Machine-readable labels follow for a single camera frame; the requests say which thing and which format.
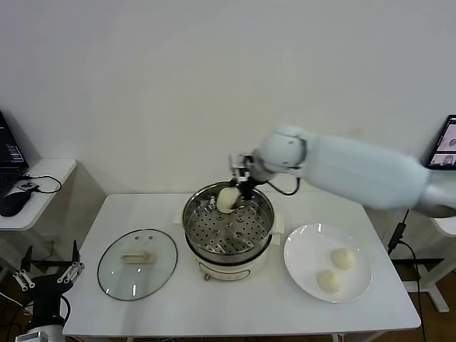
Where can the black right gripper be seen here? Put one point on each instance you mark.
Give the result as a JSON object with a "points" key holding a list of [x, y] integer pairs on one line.
{"points": [[244, 167]]}

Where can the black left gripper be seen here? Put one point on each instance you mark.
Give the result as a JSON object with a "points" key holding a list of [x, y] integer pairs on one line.
{"points": [[48, 290]]}

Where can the white steamed baozi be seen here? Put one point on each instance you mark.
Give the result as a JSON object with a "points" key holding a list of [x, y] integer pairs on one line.
{"points": [[343, 259], [329, 280], [224, 210], [228, 196]]}

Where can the round glass pot lid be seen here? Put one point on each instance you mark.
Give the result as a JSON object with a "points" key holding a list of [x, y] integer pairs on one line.
{"points": [[117, 274]]}

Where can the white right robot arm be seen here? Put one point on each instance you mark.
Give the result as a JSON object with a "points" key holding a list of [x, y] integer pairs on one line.
{"points": [[356, 171]]}

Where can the perforated steel steamer basket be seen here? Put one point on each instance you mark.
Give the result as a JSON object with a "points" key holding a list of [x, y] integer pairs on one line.
{"points": [[213, 231]]}

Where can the black computer mouse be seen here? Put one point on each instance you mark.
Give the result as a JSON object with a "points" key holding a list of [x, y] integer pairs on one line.
{"points": [[12, 204]]}

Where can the cream electric cooking pot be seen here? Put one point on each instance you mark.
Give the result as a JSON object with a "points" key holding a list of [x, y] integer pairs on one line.
{"points": [[228, 268]]}

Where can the small black patterned device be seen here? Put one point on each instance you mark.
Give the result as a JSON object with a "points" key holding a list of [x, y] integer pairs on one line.
{"points": [[26, 186]]}

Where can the round white plate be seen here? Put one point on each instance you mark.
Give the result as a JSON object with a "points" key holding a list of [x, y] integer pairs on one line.
{"points": [[310, 249]]}

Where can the white side table with mouse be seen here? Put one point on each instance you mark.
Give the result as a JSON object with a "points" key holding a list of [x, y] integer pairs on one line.
{"points": [[53, 171]]}

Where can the black laptop with dark screen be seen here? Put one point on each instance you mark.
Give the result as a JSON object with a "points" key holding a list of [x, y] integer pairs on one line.
{"points": [[9, 153]]}

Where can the white side table with label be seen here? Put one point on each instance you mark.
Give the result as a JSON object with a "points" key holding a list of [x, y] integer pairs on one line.
{"points": [[435, 285]]}

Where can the grey laptop showing camera views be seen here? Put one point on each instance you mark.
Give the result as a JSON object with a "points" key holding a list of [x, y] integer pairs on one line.
{"points": [[445, 142]]}

